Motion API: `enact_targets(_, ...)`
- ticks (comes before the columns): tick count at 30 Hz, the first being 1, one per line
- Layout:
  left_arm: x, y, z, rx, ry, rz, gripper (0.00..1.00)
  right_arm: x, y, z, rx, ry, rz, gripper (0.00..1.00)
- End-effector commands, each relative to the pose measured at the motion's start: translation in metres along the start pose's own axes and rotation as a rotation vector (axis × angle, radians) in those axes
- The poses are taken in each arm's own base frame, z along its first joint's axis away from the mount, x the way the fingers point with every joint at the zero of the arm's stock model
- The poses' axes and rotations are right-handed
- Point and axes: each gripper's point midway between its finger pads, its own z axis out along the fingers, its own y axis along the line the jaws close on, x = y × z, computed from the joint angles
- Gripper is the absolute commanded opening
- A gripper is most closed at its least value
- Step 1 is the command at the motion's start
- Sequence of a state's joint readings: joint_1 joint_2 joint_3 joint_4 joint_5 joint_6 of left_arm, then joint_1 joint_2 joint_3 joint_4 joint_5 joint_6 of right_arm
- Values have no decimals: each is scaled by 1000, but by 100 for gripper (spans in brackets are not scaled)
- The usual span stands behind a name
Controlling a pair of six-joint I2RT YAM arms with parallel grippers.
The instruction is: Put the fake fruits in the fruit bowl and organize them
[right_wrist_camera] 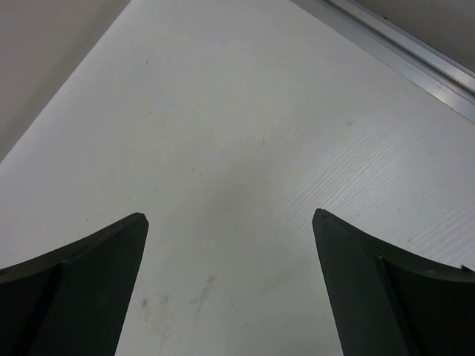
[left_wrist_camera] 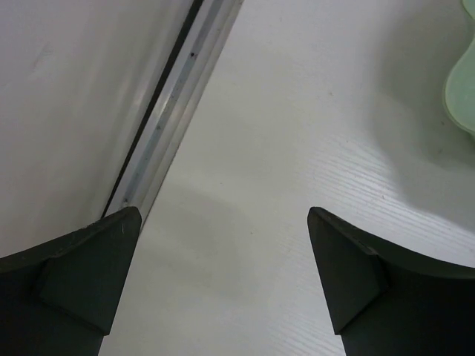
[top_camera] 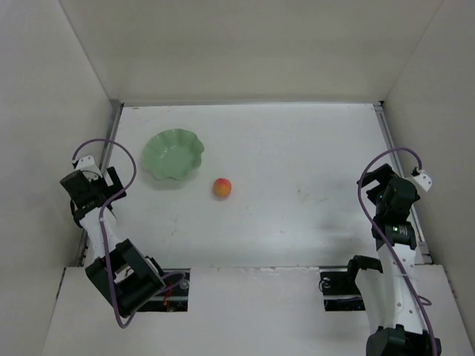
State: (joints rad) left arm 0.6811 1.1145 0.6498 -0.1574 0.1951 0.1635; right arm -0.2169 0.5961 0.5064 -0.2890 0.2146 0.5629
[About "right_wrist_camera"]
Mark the aluminium table edge rail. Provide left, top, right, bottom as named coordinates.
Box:
left=296, top=1, right=474, bottom=122

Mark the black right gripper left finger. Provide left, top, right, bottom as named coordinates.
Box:
left=1, top=212, right=148, bottom=355

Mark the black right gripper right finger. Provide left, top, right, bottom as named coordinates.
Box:
left=312, top=209, right=474, bottom=355

